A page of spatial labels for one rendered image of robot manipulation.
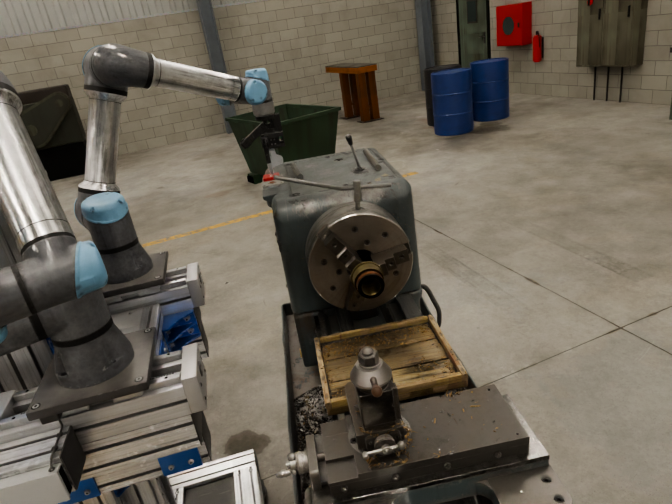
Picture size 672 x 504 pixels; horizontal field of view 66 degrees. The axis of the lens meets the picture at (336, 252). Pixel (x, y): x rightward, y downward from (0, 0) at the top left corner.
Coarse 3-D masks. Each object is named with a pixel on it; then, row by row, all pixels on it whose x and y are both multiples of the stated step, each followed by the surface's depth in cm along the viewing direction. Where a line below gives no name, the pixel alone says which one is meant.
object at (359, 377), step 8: (360, 368) 95; (376, 368) 94; (384, 368) 95; (352, 376) 96; (360, 376) 94; (368, 376) 94; (376, 376) 94; (384, 376) 94; (360, 384) 94; (368, 384) 94; (384, 384) 94
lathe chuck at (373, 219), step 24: (336, 216) 149; (360, 216) 146; (384, 216) 148; (312, 240) 151; (360, 240) 149; (384, 240) 150; (408, 240) 151; (312, 264) 150; (336, 264) 151; (408, 264) 154; (336, 288) 154; (384, 288) 156
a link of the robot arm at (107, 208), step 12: (108, 192) 147; (84, 204) 141; (96, 204) 140; (108, 204) 140; (120, 204) 142; (84, 216) 141; (96, 216) 139; (108, 216) 140; (120, 216) 142; (96, 228) 141; (108, 228) 141; (120, 228) 143; (132, 228) 147; (96, 240) 143; (108, 240) 142; (120, 240) 143; (132, 240) 146
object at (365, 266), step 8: (360, 264) 142; (368, 264) 142; (376, 264) 143; (352, 272) 143; (360, 272) 140; (368, 272) 139; (376, 272) 139; (352, 280) 144; (360, 280) 138; (368, 280) 147; (376, 280) 145; (360, 288) 139; (368, 288) 145; (376, 288) 143; (368, 296) 140; (376, 296) 140
